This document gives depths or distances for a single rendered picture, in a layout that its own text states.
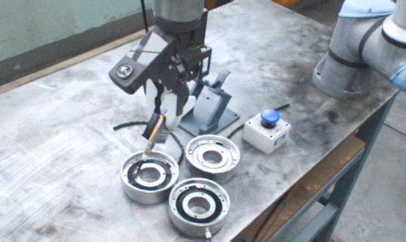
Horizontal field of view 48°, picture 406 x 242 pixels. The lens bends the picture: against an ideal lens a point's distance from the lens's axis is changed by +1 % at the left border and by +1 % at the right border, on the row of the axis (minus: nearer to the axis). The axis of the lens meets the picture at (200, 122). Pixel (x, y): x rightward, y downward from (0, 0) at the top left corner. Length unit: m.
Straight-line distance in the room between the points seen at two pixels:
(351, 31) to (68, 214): 0.72
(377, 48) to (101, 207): 0.66
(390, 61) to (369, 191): 1.20
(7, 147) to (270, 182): 0.52
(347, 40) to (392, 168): 1.29
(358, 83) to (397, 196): 1.10
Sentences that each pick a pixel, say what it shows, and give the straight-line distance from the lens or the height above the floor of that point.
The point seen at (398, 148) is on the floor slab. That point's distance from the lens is 2.47.
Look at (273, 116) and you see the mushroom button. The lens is 0.95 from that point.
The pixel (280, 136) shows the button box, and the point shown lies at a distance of 0.97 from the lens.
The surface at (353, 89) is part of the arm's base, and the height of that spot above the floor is 0.82.
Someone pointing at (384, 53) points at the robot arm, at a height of 0.98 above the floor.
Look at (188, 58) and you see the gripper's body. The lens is 0.71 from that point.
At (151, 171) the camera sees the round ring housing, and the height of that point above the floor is 0.82.
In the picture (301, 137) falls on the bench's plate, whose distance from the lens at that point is 1.03.
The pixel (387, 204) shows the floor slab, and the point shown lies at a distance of 2.16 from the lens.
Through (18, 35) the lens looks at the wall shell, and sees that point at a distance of 2.51.
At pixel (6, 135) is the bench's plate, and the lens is 1.00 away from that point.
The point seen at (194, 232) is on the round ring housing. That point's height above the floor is 0.82.
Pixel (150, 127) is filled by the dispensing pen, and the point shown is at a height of 0.93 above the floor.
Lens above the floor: 1.45
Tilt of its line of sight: 40 degrees down
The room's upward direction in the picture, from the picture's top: 8 degrees clockwise
